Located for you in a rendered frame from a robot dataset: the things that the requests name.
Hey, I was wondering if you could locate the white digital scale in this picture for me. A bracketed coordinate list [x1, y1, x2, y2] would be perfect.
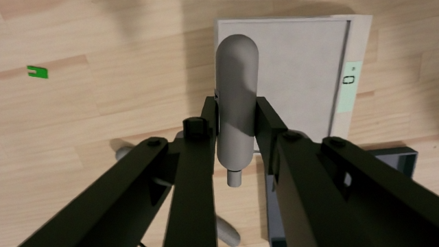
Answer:
[213, 14, 372, 143]

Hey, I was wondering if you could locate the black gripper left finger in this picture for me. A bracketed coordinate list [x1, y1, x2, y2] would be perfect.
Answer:
[17, 96, 218, 247]

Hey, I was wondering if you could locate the grey co2 cylinder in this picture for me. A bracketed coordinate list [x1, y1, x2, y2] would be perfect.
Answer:
[216, 218, 240, 247]
[214, 34, 259, 188]
[114, 147, 131, 162]

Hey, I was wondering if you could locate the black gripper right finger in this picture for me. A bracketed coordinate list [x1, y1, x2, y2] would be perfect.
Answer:
[254, 96, 439, 247]

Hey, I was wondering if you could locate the small green u-shaped clip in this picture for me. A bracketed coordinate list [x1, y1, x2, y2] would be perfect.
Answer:
[26, 66, 47, 79]

